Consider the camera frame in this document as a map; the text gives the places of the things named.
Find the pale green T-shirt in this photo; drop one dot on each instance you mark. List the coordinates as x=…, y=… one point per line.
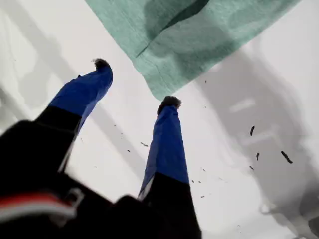
x=211, y=44

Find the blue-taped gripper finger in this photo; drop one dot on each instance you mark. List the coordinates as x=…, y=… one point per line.
x=79, y=94
x=167, y=149

